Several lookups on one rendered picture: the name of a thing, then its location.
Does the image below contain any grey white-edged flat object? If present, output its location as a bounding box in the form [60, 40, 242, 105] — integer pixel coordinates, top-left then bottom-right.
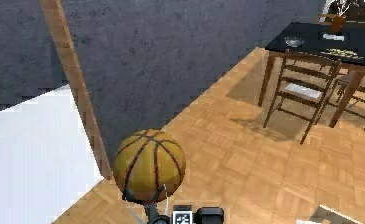
[295, 203, 359, 224]

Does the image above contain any orange basketball with black stripes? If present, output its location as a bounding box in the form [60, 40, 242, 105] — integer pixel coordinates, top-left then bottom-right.
[113, 128, 187, 204]

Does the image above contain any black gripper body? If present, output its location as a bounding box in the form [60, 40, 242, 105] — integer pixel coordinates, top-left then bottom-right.
[143, 201, 171, 224]

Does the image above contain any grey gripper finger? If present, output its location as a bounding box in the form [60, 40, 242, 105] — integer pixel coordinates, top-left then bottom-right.
[122, 187, 149, 206]
[153, 184, 168, 205]

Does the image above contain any brown wooden slatted chair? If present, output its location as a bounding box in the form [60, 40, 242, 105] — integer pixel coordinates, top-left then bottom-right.
[333, 74, 365, 133]
[262, 55, 342, 146]

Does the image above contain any dark plate with yellow food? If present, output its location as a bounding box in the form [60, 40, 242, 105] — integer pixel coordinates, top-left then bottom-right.
[319, 48, 364, 61]

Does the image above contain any black-topped wooden dining table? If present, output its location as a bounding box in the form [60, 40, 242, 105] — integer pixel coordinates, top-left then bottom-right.
[257, 21, 365, 129]

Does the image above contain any white flat rectangular object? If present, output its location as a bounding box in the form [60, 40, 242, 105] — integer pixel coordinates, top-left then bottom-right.
[322, 32, 346, 42]

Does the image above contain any brown wooden door frame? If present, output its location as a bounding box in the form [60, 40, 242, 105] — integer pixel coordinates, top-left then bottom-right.
[39, 0, 114, 182]

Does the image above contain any potted plant in brown pot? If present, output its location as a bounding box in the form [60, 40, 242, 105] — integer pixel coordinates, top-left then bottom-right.
[319, 0, 362, 34]

